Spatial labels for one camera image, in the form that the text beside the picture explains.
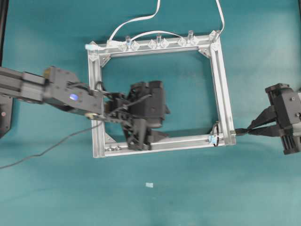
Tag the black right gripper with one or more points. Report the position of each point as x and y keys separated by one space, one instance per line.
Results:
x=285 y=109

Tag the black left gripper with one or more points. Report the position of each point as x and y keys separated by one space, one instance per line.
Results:
x=139 y=129

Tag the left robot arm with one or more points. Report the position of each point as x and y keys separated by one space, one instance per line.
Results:
x=63 y=90

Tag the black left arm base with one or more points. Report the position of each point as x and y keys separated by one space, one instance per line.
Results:
x=6 y=108

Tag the blue tape piece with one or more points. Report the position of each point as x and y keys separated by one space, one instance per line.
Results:
x=212 y=139

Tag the small clear plastic piece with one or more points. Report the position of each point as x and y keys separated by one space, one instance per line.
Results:
x=149 y=185

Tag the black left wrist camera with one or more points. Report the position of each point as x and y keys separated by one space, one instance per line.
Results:
x=154 y=102

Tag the aluminium extrusion frame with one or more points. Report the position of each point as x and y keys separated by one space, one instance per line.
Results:
x=108 y=137

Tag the black table edge rail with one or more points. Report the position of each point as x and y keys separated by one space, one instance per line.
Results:
x=3 y=18

